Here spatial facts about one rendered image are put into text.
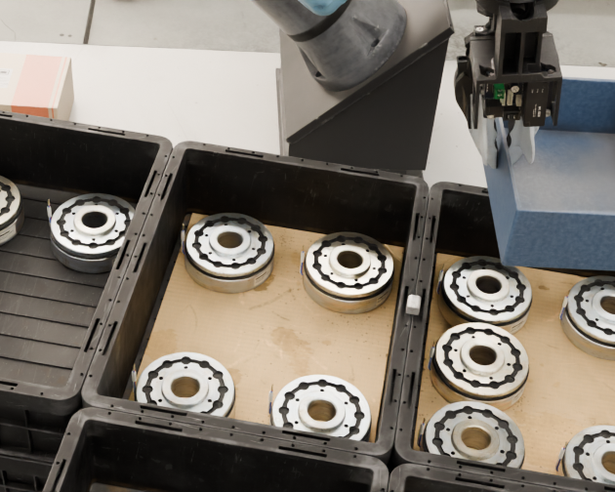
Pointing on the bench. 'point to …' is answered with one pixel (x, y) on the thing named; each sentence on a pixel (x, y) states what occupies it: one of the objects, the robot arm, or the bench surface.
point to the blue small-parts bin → (571, 184)
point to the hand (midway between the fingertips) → (500, 150)
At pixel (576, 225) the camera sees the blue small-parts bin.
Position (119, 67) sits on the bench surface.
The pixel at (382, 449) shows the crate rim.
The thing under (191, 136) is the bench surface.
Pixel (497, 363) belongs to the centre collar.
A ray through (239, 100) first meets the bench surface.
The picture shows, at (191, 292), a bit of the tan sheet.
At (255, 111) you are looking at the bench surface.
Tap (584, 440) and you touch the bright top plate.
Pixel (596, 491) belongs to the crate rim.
